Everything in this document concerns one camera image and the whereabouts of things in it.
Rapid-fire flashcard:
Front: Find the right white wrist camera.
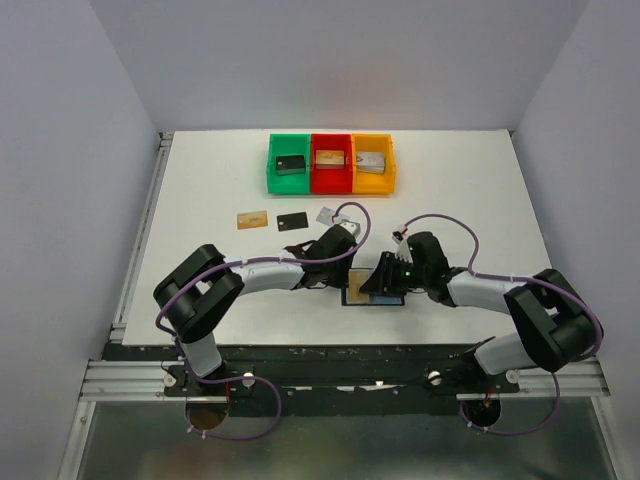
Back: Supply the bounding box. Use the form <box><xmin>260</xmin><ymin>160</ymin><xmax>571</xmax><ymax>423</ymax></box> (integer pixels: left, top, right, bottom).
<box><xmin>392</xmin><ymin>225</ymin><xmax>413</xmax><ymax>263</ymax></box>

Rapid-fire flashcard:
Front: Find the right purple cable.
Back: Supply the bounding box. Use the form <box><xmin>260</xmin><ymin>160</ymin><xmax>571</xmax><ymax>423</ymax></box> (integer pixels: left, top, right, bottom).
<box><xmin>392</xmin><ymin>213</ymin><xmax>607</xmax><ymax>436</ymax></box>

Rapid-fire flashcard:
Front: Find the black leather card holder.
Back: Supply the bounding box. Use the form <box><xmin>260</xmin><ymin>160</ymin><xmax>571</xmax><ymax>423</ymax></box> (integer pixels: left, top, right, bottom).
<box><xmin>341</xmin><ymin>277</ymin><xmax>405</xmax><ymax>307</ymax></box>

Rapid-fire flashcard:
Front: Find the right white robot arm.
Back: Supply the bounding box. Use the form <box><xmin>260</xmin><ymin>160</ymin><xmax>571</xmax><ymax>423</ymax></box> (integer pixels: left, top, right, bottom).
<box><xmin>359</xmin><ymin>232</ymin><xmax>602</xmax><ymax>392</ymax></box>

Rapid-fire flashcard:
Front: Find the orange plastic bin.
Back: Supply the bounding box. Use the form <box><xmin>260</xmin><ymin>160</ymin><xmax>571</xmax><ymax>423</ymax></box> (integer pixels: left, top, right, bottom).
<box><xmin>352</xmin><ymin>133</ymin><xmax>396</xmax><ymax>195</ymax></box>

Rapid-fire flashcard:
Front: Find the aluminium frame rail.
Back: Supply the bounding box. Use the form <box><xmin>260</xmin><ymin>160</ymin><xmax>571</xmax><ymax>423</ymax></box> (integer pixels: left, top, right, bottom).
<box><xmin>54</xmin><ymin>130</ymin><xmax>174</xmax><ymax>480</ymax></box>

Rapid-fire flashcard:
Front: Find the black credit card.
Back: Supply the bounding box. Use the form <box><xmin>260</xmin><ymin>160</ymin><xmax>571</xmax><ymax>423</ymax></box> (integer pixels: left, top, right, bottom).
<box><xmin>276</xmin><ymin>212</ymin><xmax>309</xmax><ymax>232</ymax></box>

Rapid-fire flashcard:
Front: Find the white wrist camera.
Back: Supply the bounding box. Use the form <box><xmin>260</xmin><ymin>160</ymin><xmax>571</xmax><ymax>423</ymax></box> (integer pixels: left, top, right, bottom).
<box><xmin>392</xmin><ymin>225</ymin><xmax>413</xmax><ymax>263</ymax></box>
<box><xmin>333</xmin><ymin>215</ymin><xmax>361</xmax><ymax>239</ymax></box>

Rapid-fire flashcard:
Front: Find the silver card in orange bin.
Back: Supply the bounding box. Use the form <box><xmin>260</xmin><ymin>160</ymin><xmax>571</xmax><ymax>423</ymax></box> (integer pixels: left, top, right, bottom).
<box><xmin>355</xmin><ymin>151</ymin><xmax>386</xmax><ymax>175</ymax></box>

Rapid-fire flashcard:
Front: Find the black card in green bin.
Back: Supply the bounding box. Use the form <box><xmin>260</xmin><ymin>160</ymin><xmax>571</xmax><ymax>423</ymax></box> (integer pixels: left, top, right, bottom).
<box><xmin>275</xmin><ymin>154</ymin><xmax>307</xmax><ymax>176</ymax></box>

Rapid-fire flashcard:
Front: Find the gold card in red bin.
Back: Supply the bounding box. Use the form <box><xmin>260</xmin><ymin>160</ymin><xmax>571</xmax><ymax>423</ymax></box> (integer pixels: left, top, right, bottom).
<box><xmin>315</xmin><ymin>150</ymin><xmax>345</xmax><ymax>169</ymax></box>

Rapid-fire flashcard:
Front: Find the gold VIP card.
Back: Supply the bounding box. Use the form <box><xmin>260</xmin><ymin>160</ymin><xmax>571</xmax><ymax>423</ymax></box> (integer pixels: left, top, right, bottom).
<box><xmin>236</xmin><ymin>210</ymin><xmax>269</xmax><ymax>230</ymax></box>

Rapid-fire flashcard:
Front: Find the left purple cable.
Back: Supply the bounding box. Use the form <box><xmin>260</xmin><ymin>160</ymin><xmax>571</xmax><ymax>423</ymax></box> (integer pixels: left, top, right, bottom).
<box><xmin>155</xmin><ymin>201</ymin><xmax>372</xmax><ymax>441</ymax></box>

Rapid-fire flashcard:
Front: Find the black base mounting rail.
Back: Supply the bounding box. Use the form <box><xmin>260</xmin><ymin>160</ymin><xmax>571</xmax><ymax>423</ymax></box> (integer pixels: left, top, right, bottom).
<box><xmin>102</xmin><ymin>340</ymin><xmax>586</xmax><ymax>419</ymax></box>

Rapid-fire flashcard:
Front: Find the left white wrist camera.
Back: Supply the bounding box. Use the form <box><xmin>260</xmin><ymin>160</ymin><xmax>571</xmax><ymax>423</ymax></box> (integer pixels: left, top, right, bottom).
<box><xmin>333</xmin><ymin>215</ymin><xmax>361</xmax><ymax>239</ymax></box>

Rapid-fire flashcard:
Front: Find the purple cable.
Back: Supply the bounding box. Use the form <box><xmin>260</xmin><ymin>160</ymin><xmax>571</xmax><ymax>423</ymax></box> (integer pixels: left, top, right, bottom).
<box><xmin>155</xmin><ymin>201</ymin><xmax>372</xmax><ymax>441</ymax></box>
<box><xmin>392</xmin><ymin>213</ymin><xmax>607</xmax><ymax>436</ymax></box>

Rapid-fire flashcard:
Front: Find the silver credit card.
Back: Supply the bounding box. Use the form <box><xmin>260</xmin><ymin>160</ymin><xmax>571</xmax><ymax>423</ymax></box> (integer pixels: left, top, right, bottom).
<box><xmin>316</xmin><ymin>207</ymin><xmax>340</xmax><ymax>227</ymax></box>

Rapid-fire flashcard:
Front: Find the red plastic bin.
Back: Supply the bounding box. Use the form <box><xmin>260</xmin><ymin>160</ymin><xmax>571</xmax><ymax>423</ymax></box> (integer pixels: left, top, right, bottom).
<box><xmin>310</xmin><ymin>133</ymin><xmax>353</xmax><ymax>195</ymax></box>

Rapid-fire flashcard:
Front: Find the green plastic bin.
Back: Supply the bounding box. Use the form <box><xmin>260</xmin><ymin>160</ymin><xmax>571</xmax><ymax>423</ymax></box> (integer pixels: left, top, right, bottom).
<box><xmin>266</xmin><ymin>133</ymin><xmax>311</xmax><ymax>195</ymax></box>

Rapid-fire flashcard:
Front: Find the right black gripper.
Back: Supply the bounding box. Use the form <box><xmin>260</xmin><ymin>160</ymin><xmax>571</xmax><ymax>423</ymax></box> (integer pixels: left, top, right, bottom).
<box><xmin>358</xmin><ymin>250</ymin><xmax>428</xmax><ymax>298</ymax></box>

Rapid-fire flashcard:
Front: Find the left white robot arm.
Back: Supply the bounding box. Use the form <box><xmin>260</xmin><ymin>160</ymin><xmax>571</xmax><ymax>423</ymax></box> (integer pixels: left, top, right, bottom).
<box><xmin>153</xmin><ymin>221</ymin><xmax>360</xmax><ymax>395</ymax></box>

